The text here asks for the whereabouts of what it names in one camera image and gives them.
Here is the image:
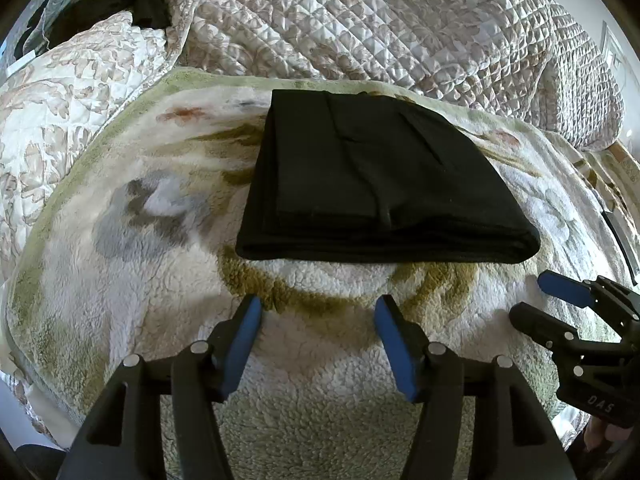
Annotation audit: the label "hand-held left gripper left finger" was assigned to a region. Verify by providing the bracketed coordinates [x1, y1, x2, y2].
[57, 294, 263, 480]

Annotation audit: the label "dark cloth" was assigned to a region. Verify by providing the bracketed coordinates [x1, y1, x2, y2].
[45, 0, 174, 47]

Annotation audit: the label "clear plastic bag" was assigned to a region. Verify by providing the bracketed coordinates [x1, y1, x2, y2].
[21, 0, 127, 52]

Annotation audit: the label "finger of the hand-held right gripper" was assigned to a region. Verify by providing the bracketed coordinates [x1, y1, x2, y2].
[509, 301, 623, 362]
[537, 269, 640, 322]

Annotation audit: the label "black strap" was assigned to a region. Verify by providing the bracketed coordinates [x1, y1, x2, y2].
[599, 209, 640, 289]

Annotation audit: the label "black pants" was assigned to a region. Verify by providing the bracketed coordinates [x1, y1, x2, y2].
[235, 88, 542, 265]

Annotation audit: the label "quilted floral bedspread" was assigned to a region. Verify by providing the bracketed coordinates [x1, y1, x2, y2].
[159, 0, 627, 154]

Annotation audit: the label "floral fleece blanket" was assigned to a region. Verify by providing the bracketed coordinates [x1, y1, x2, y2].
[0, 66, 637, 480]

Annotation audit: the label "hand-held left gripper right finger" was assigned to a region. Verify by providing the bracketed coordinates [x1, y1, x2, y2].
[375, 294, 576, 480]

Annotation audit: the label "person's right hand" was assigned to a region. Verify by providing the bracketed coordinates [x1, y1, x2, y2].
[585, 417, 634, 461]

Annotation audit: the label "quilted floral pillow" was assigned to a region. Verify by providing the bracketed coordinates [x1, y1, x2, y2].
[0, 10, 176, 286]

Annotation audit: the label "white frame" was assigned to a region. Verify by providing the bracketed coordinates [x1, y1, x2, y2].
[599, 20, 627, 82]

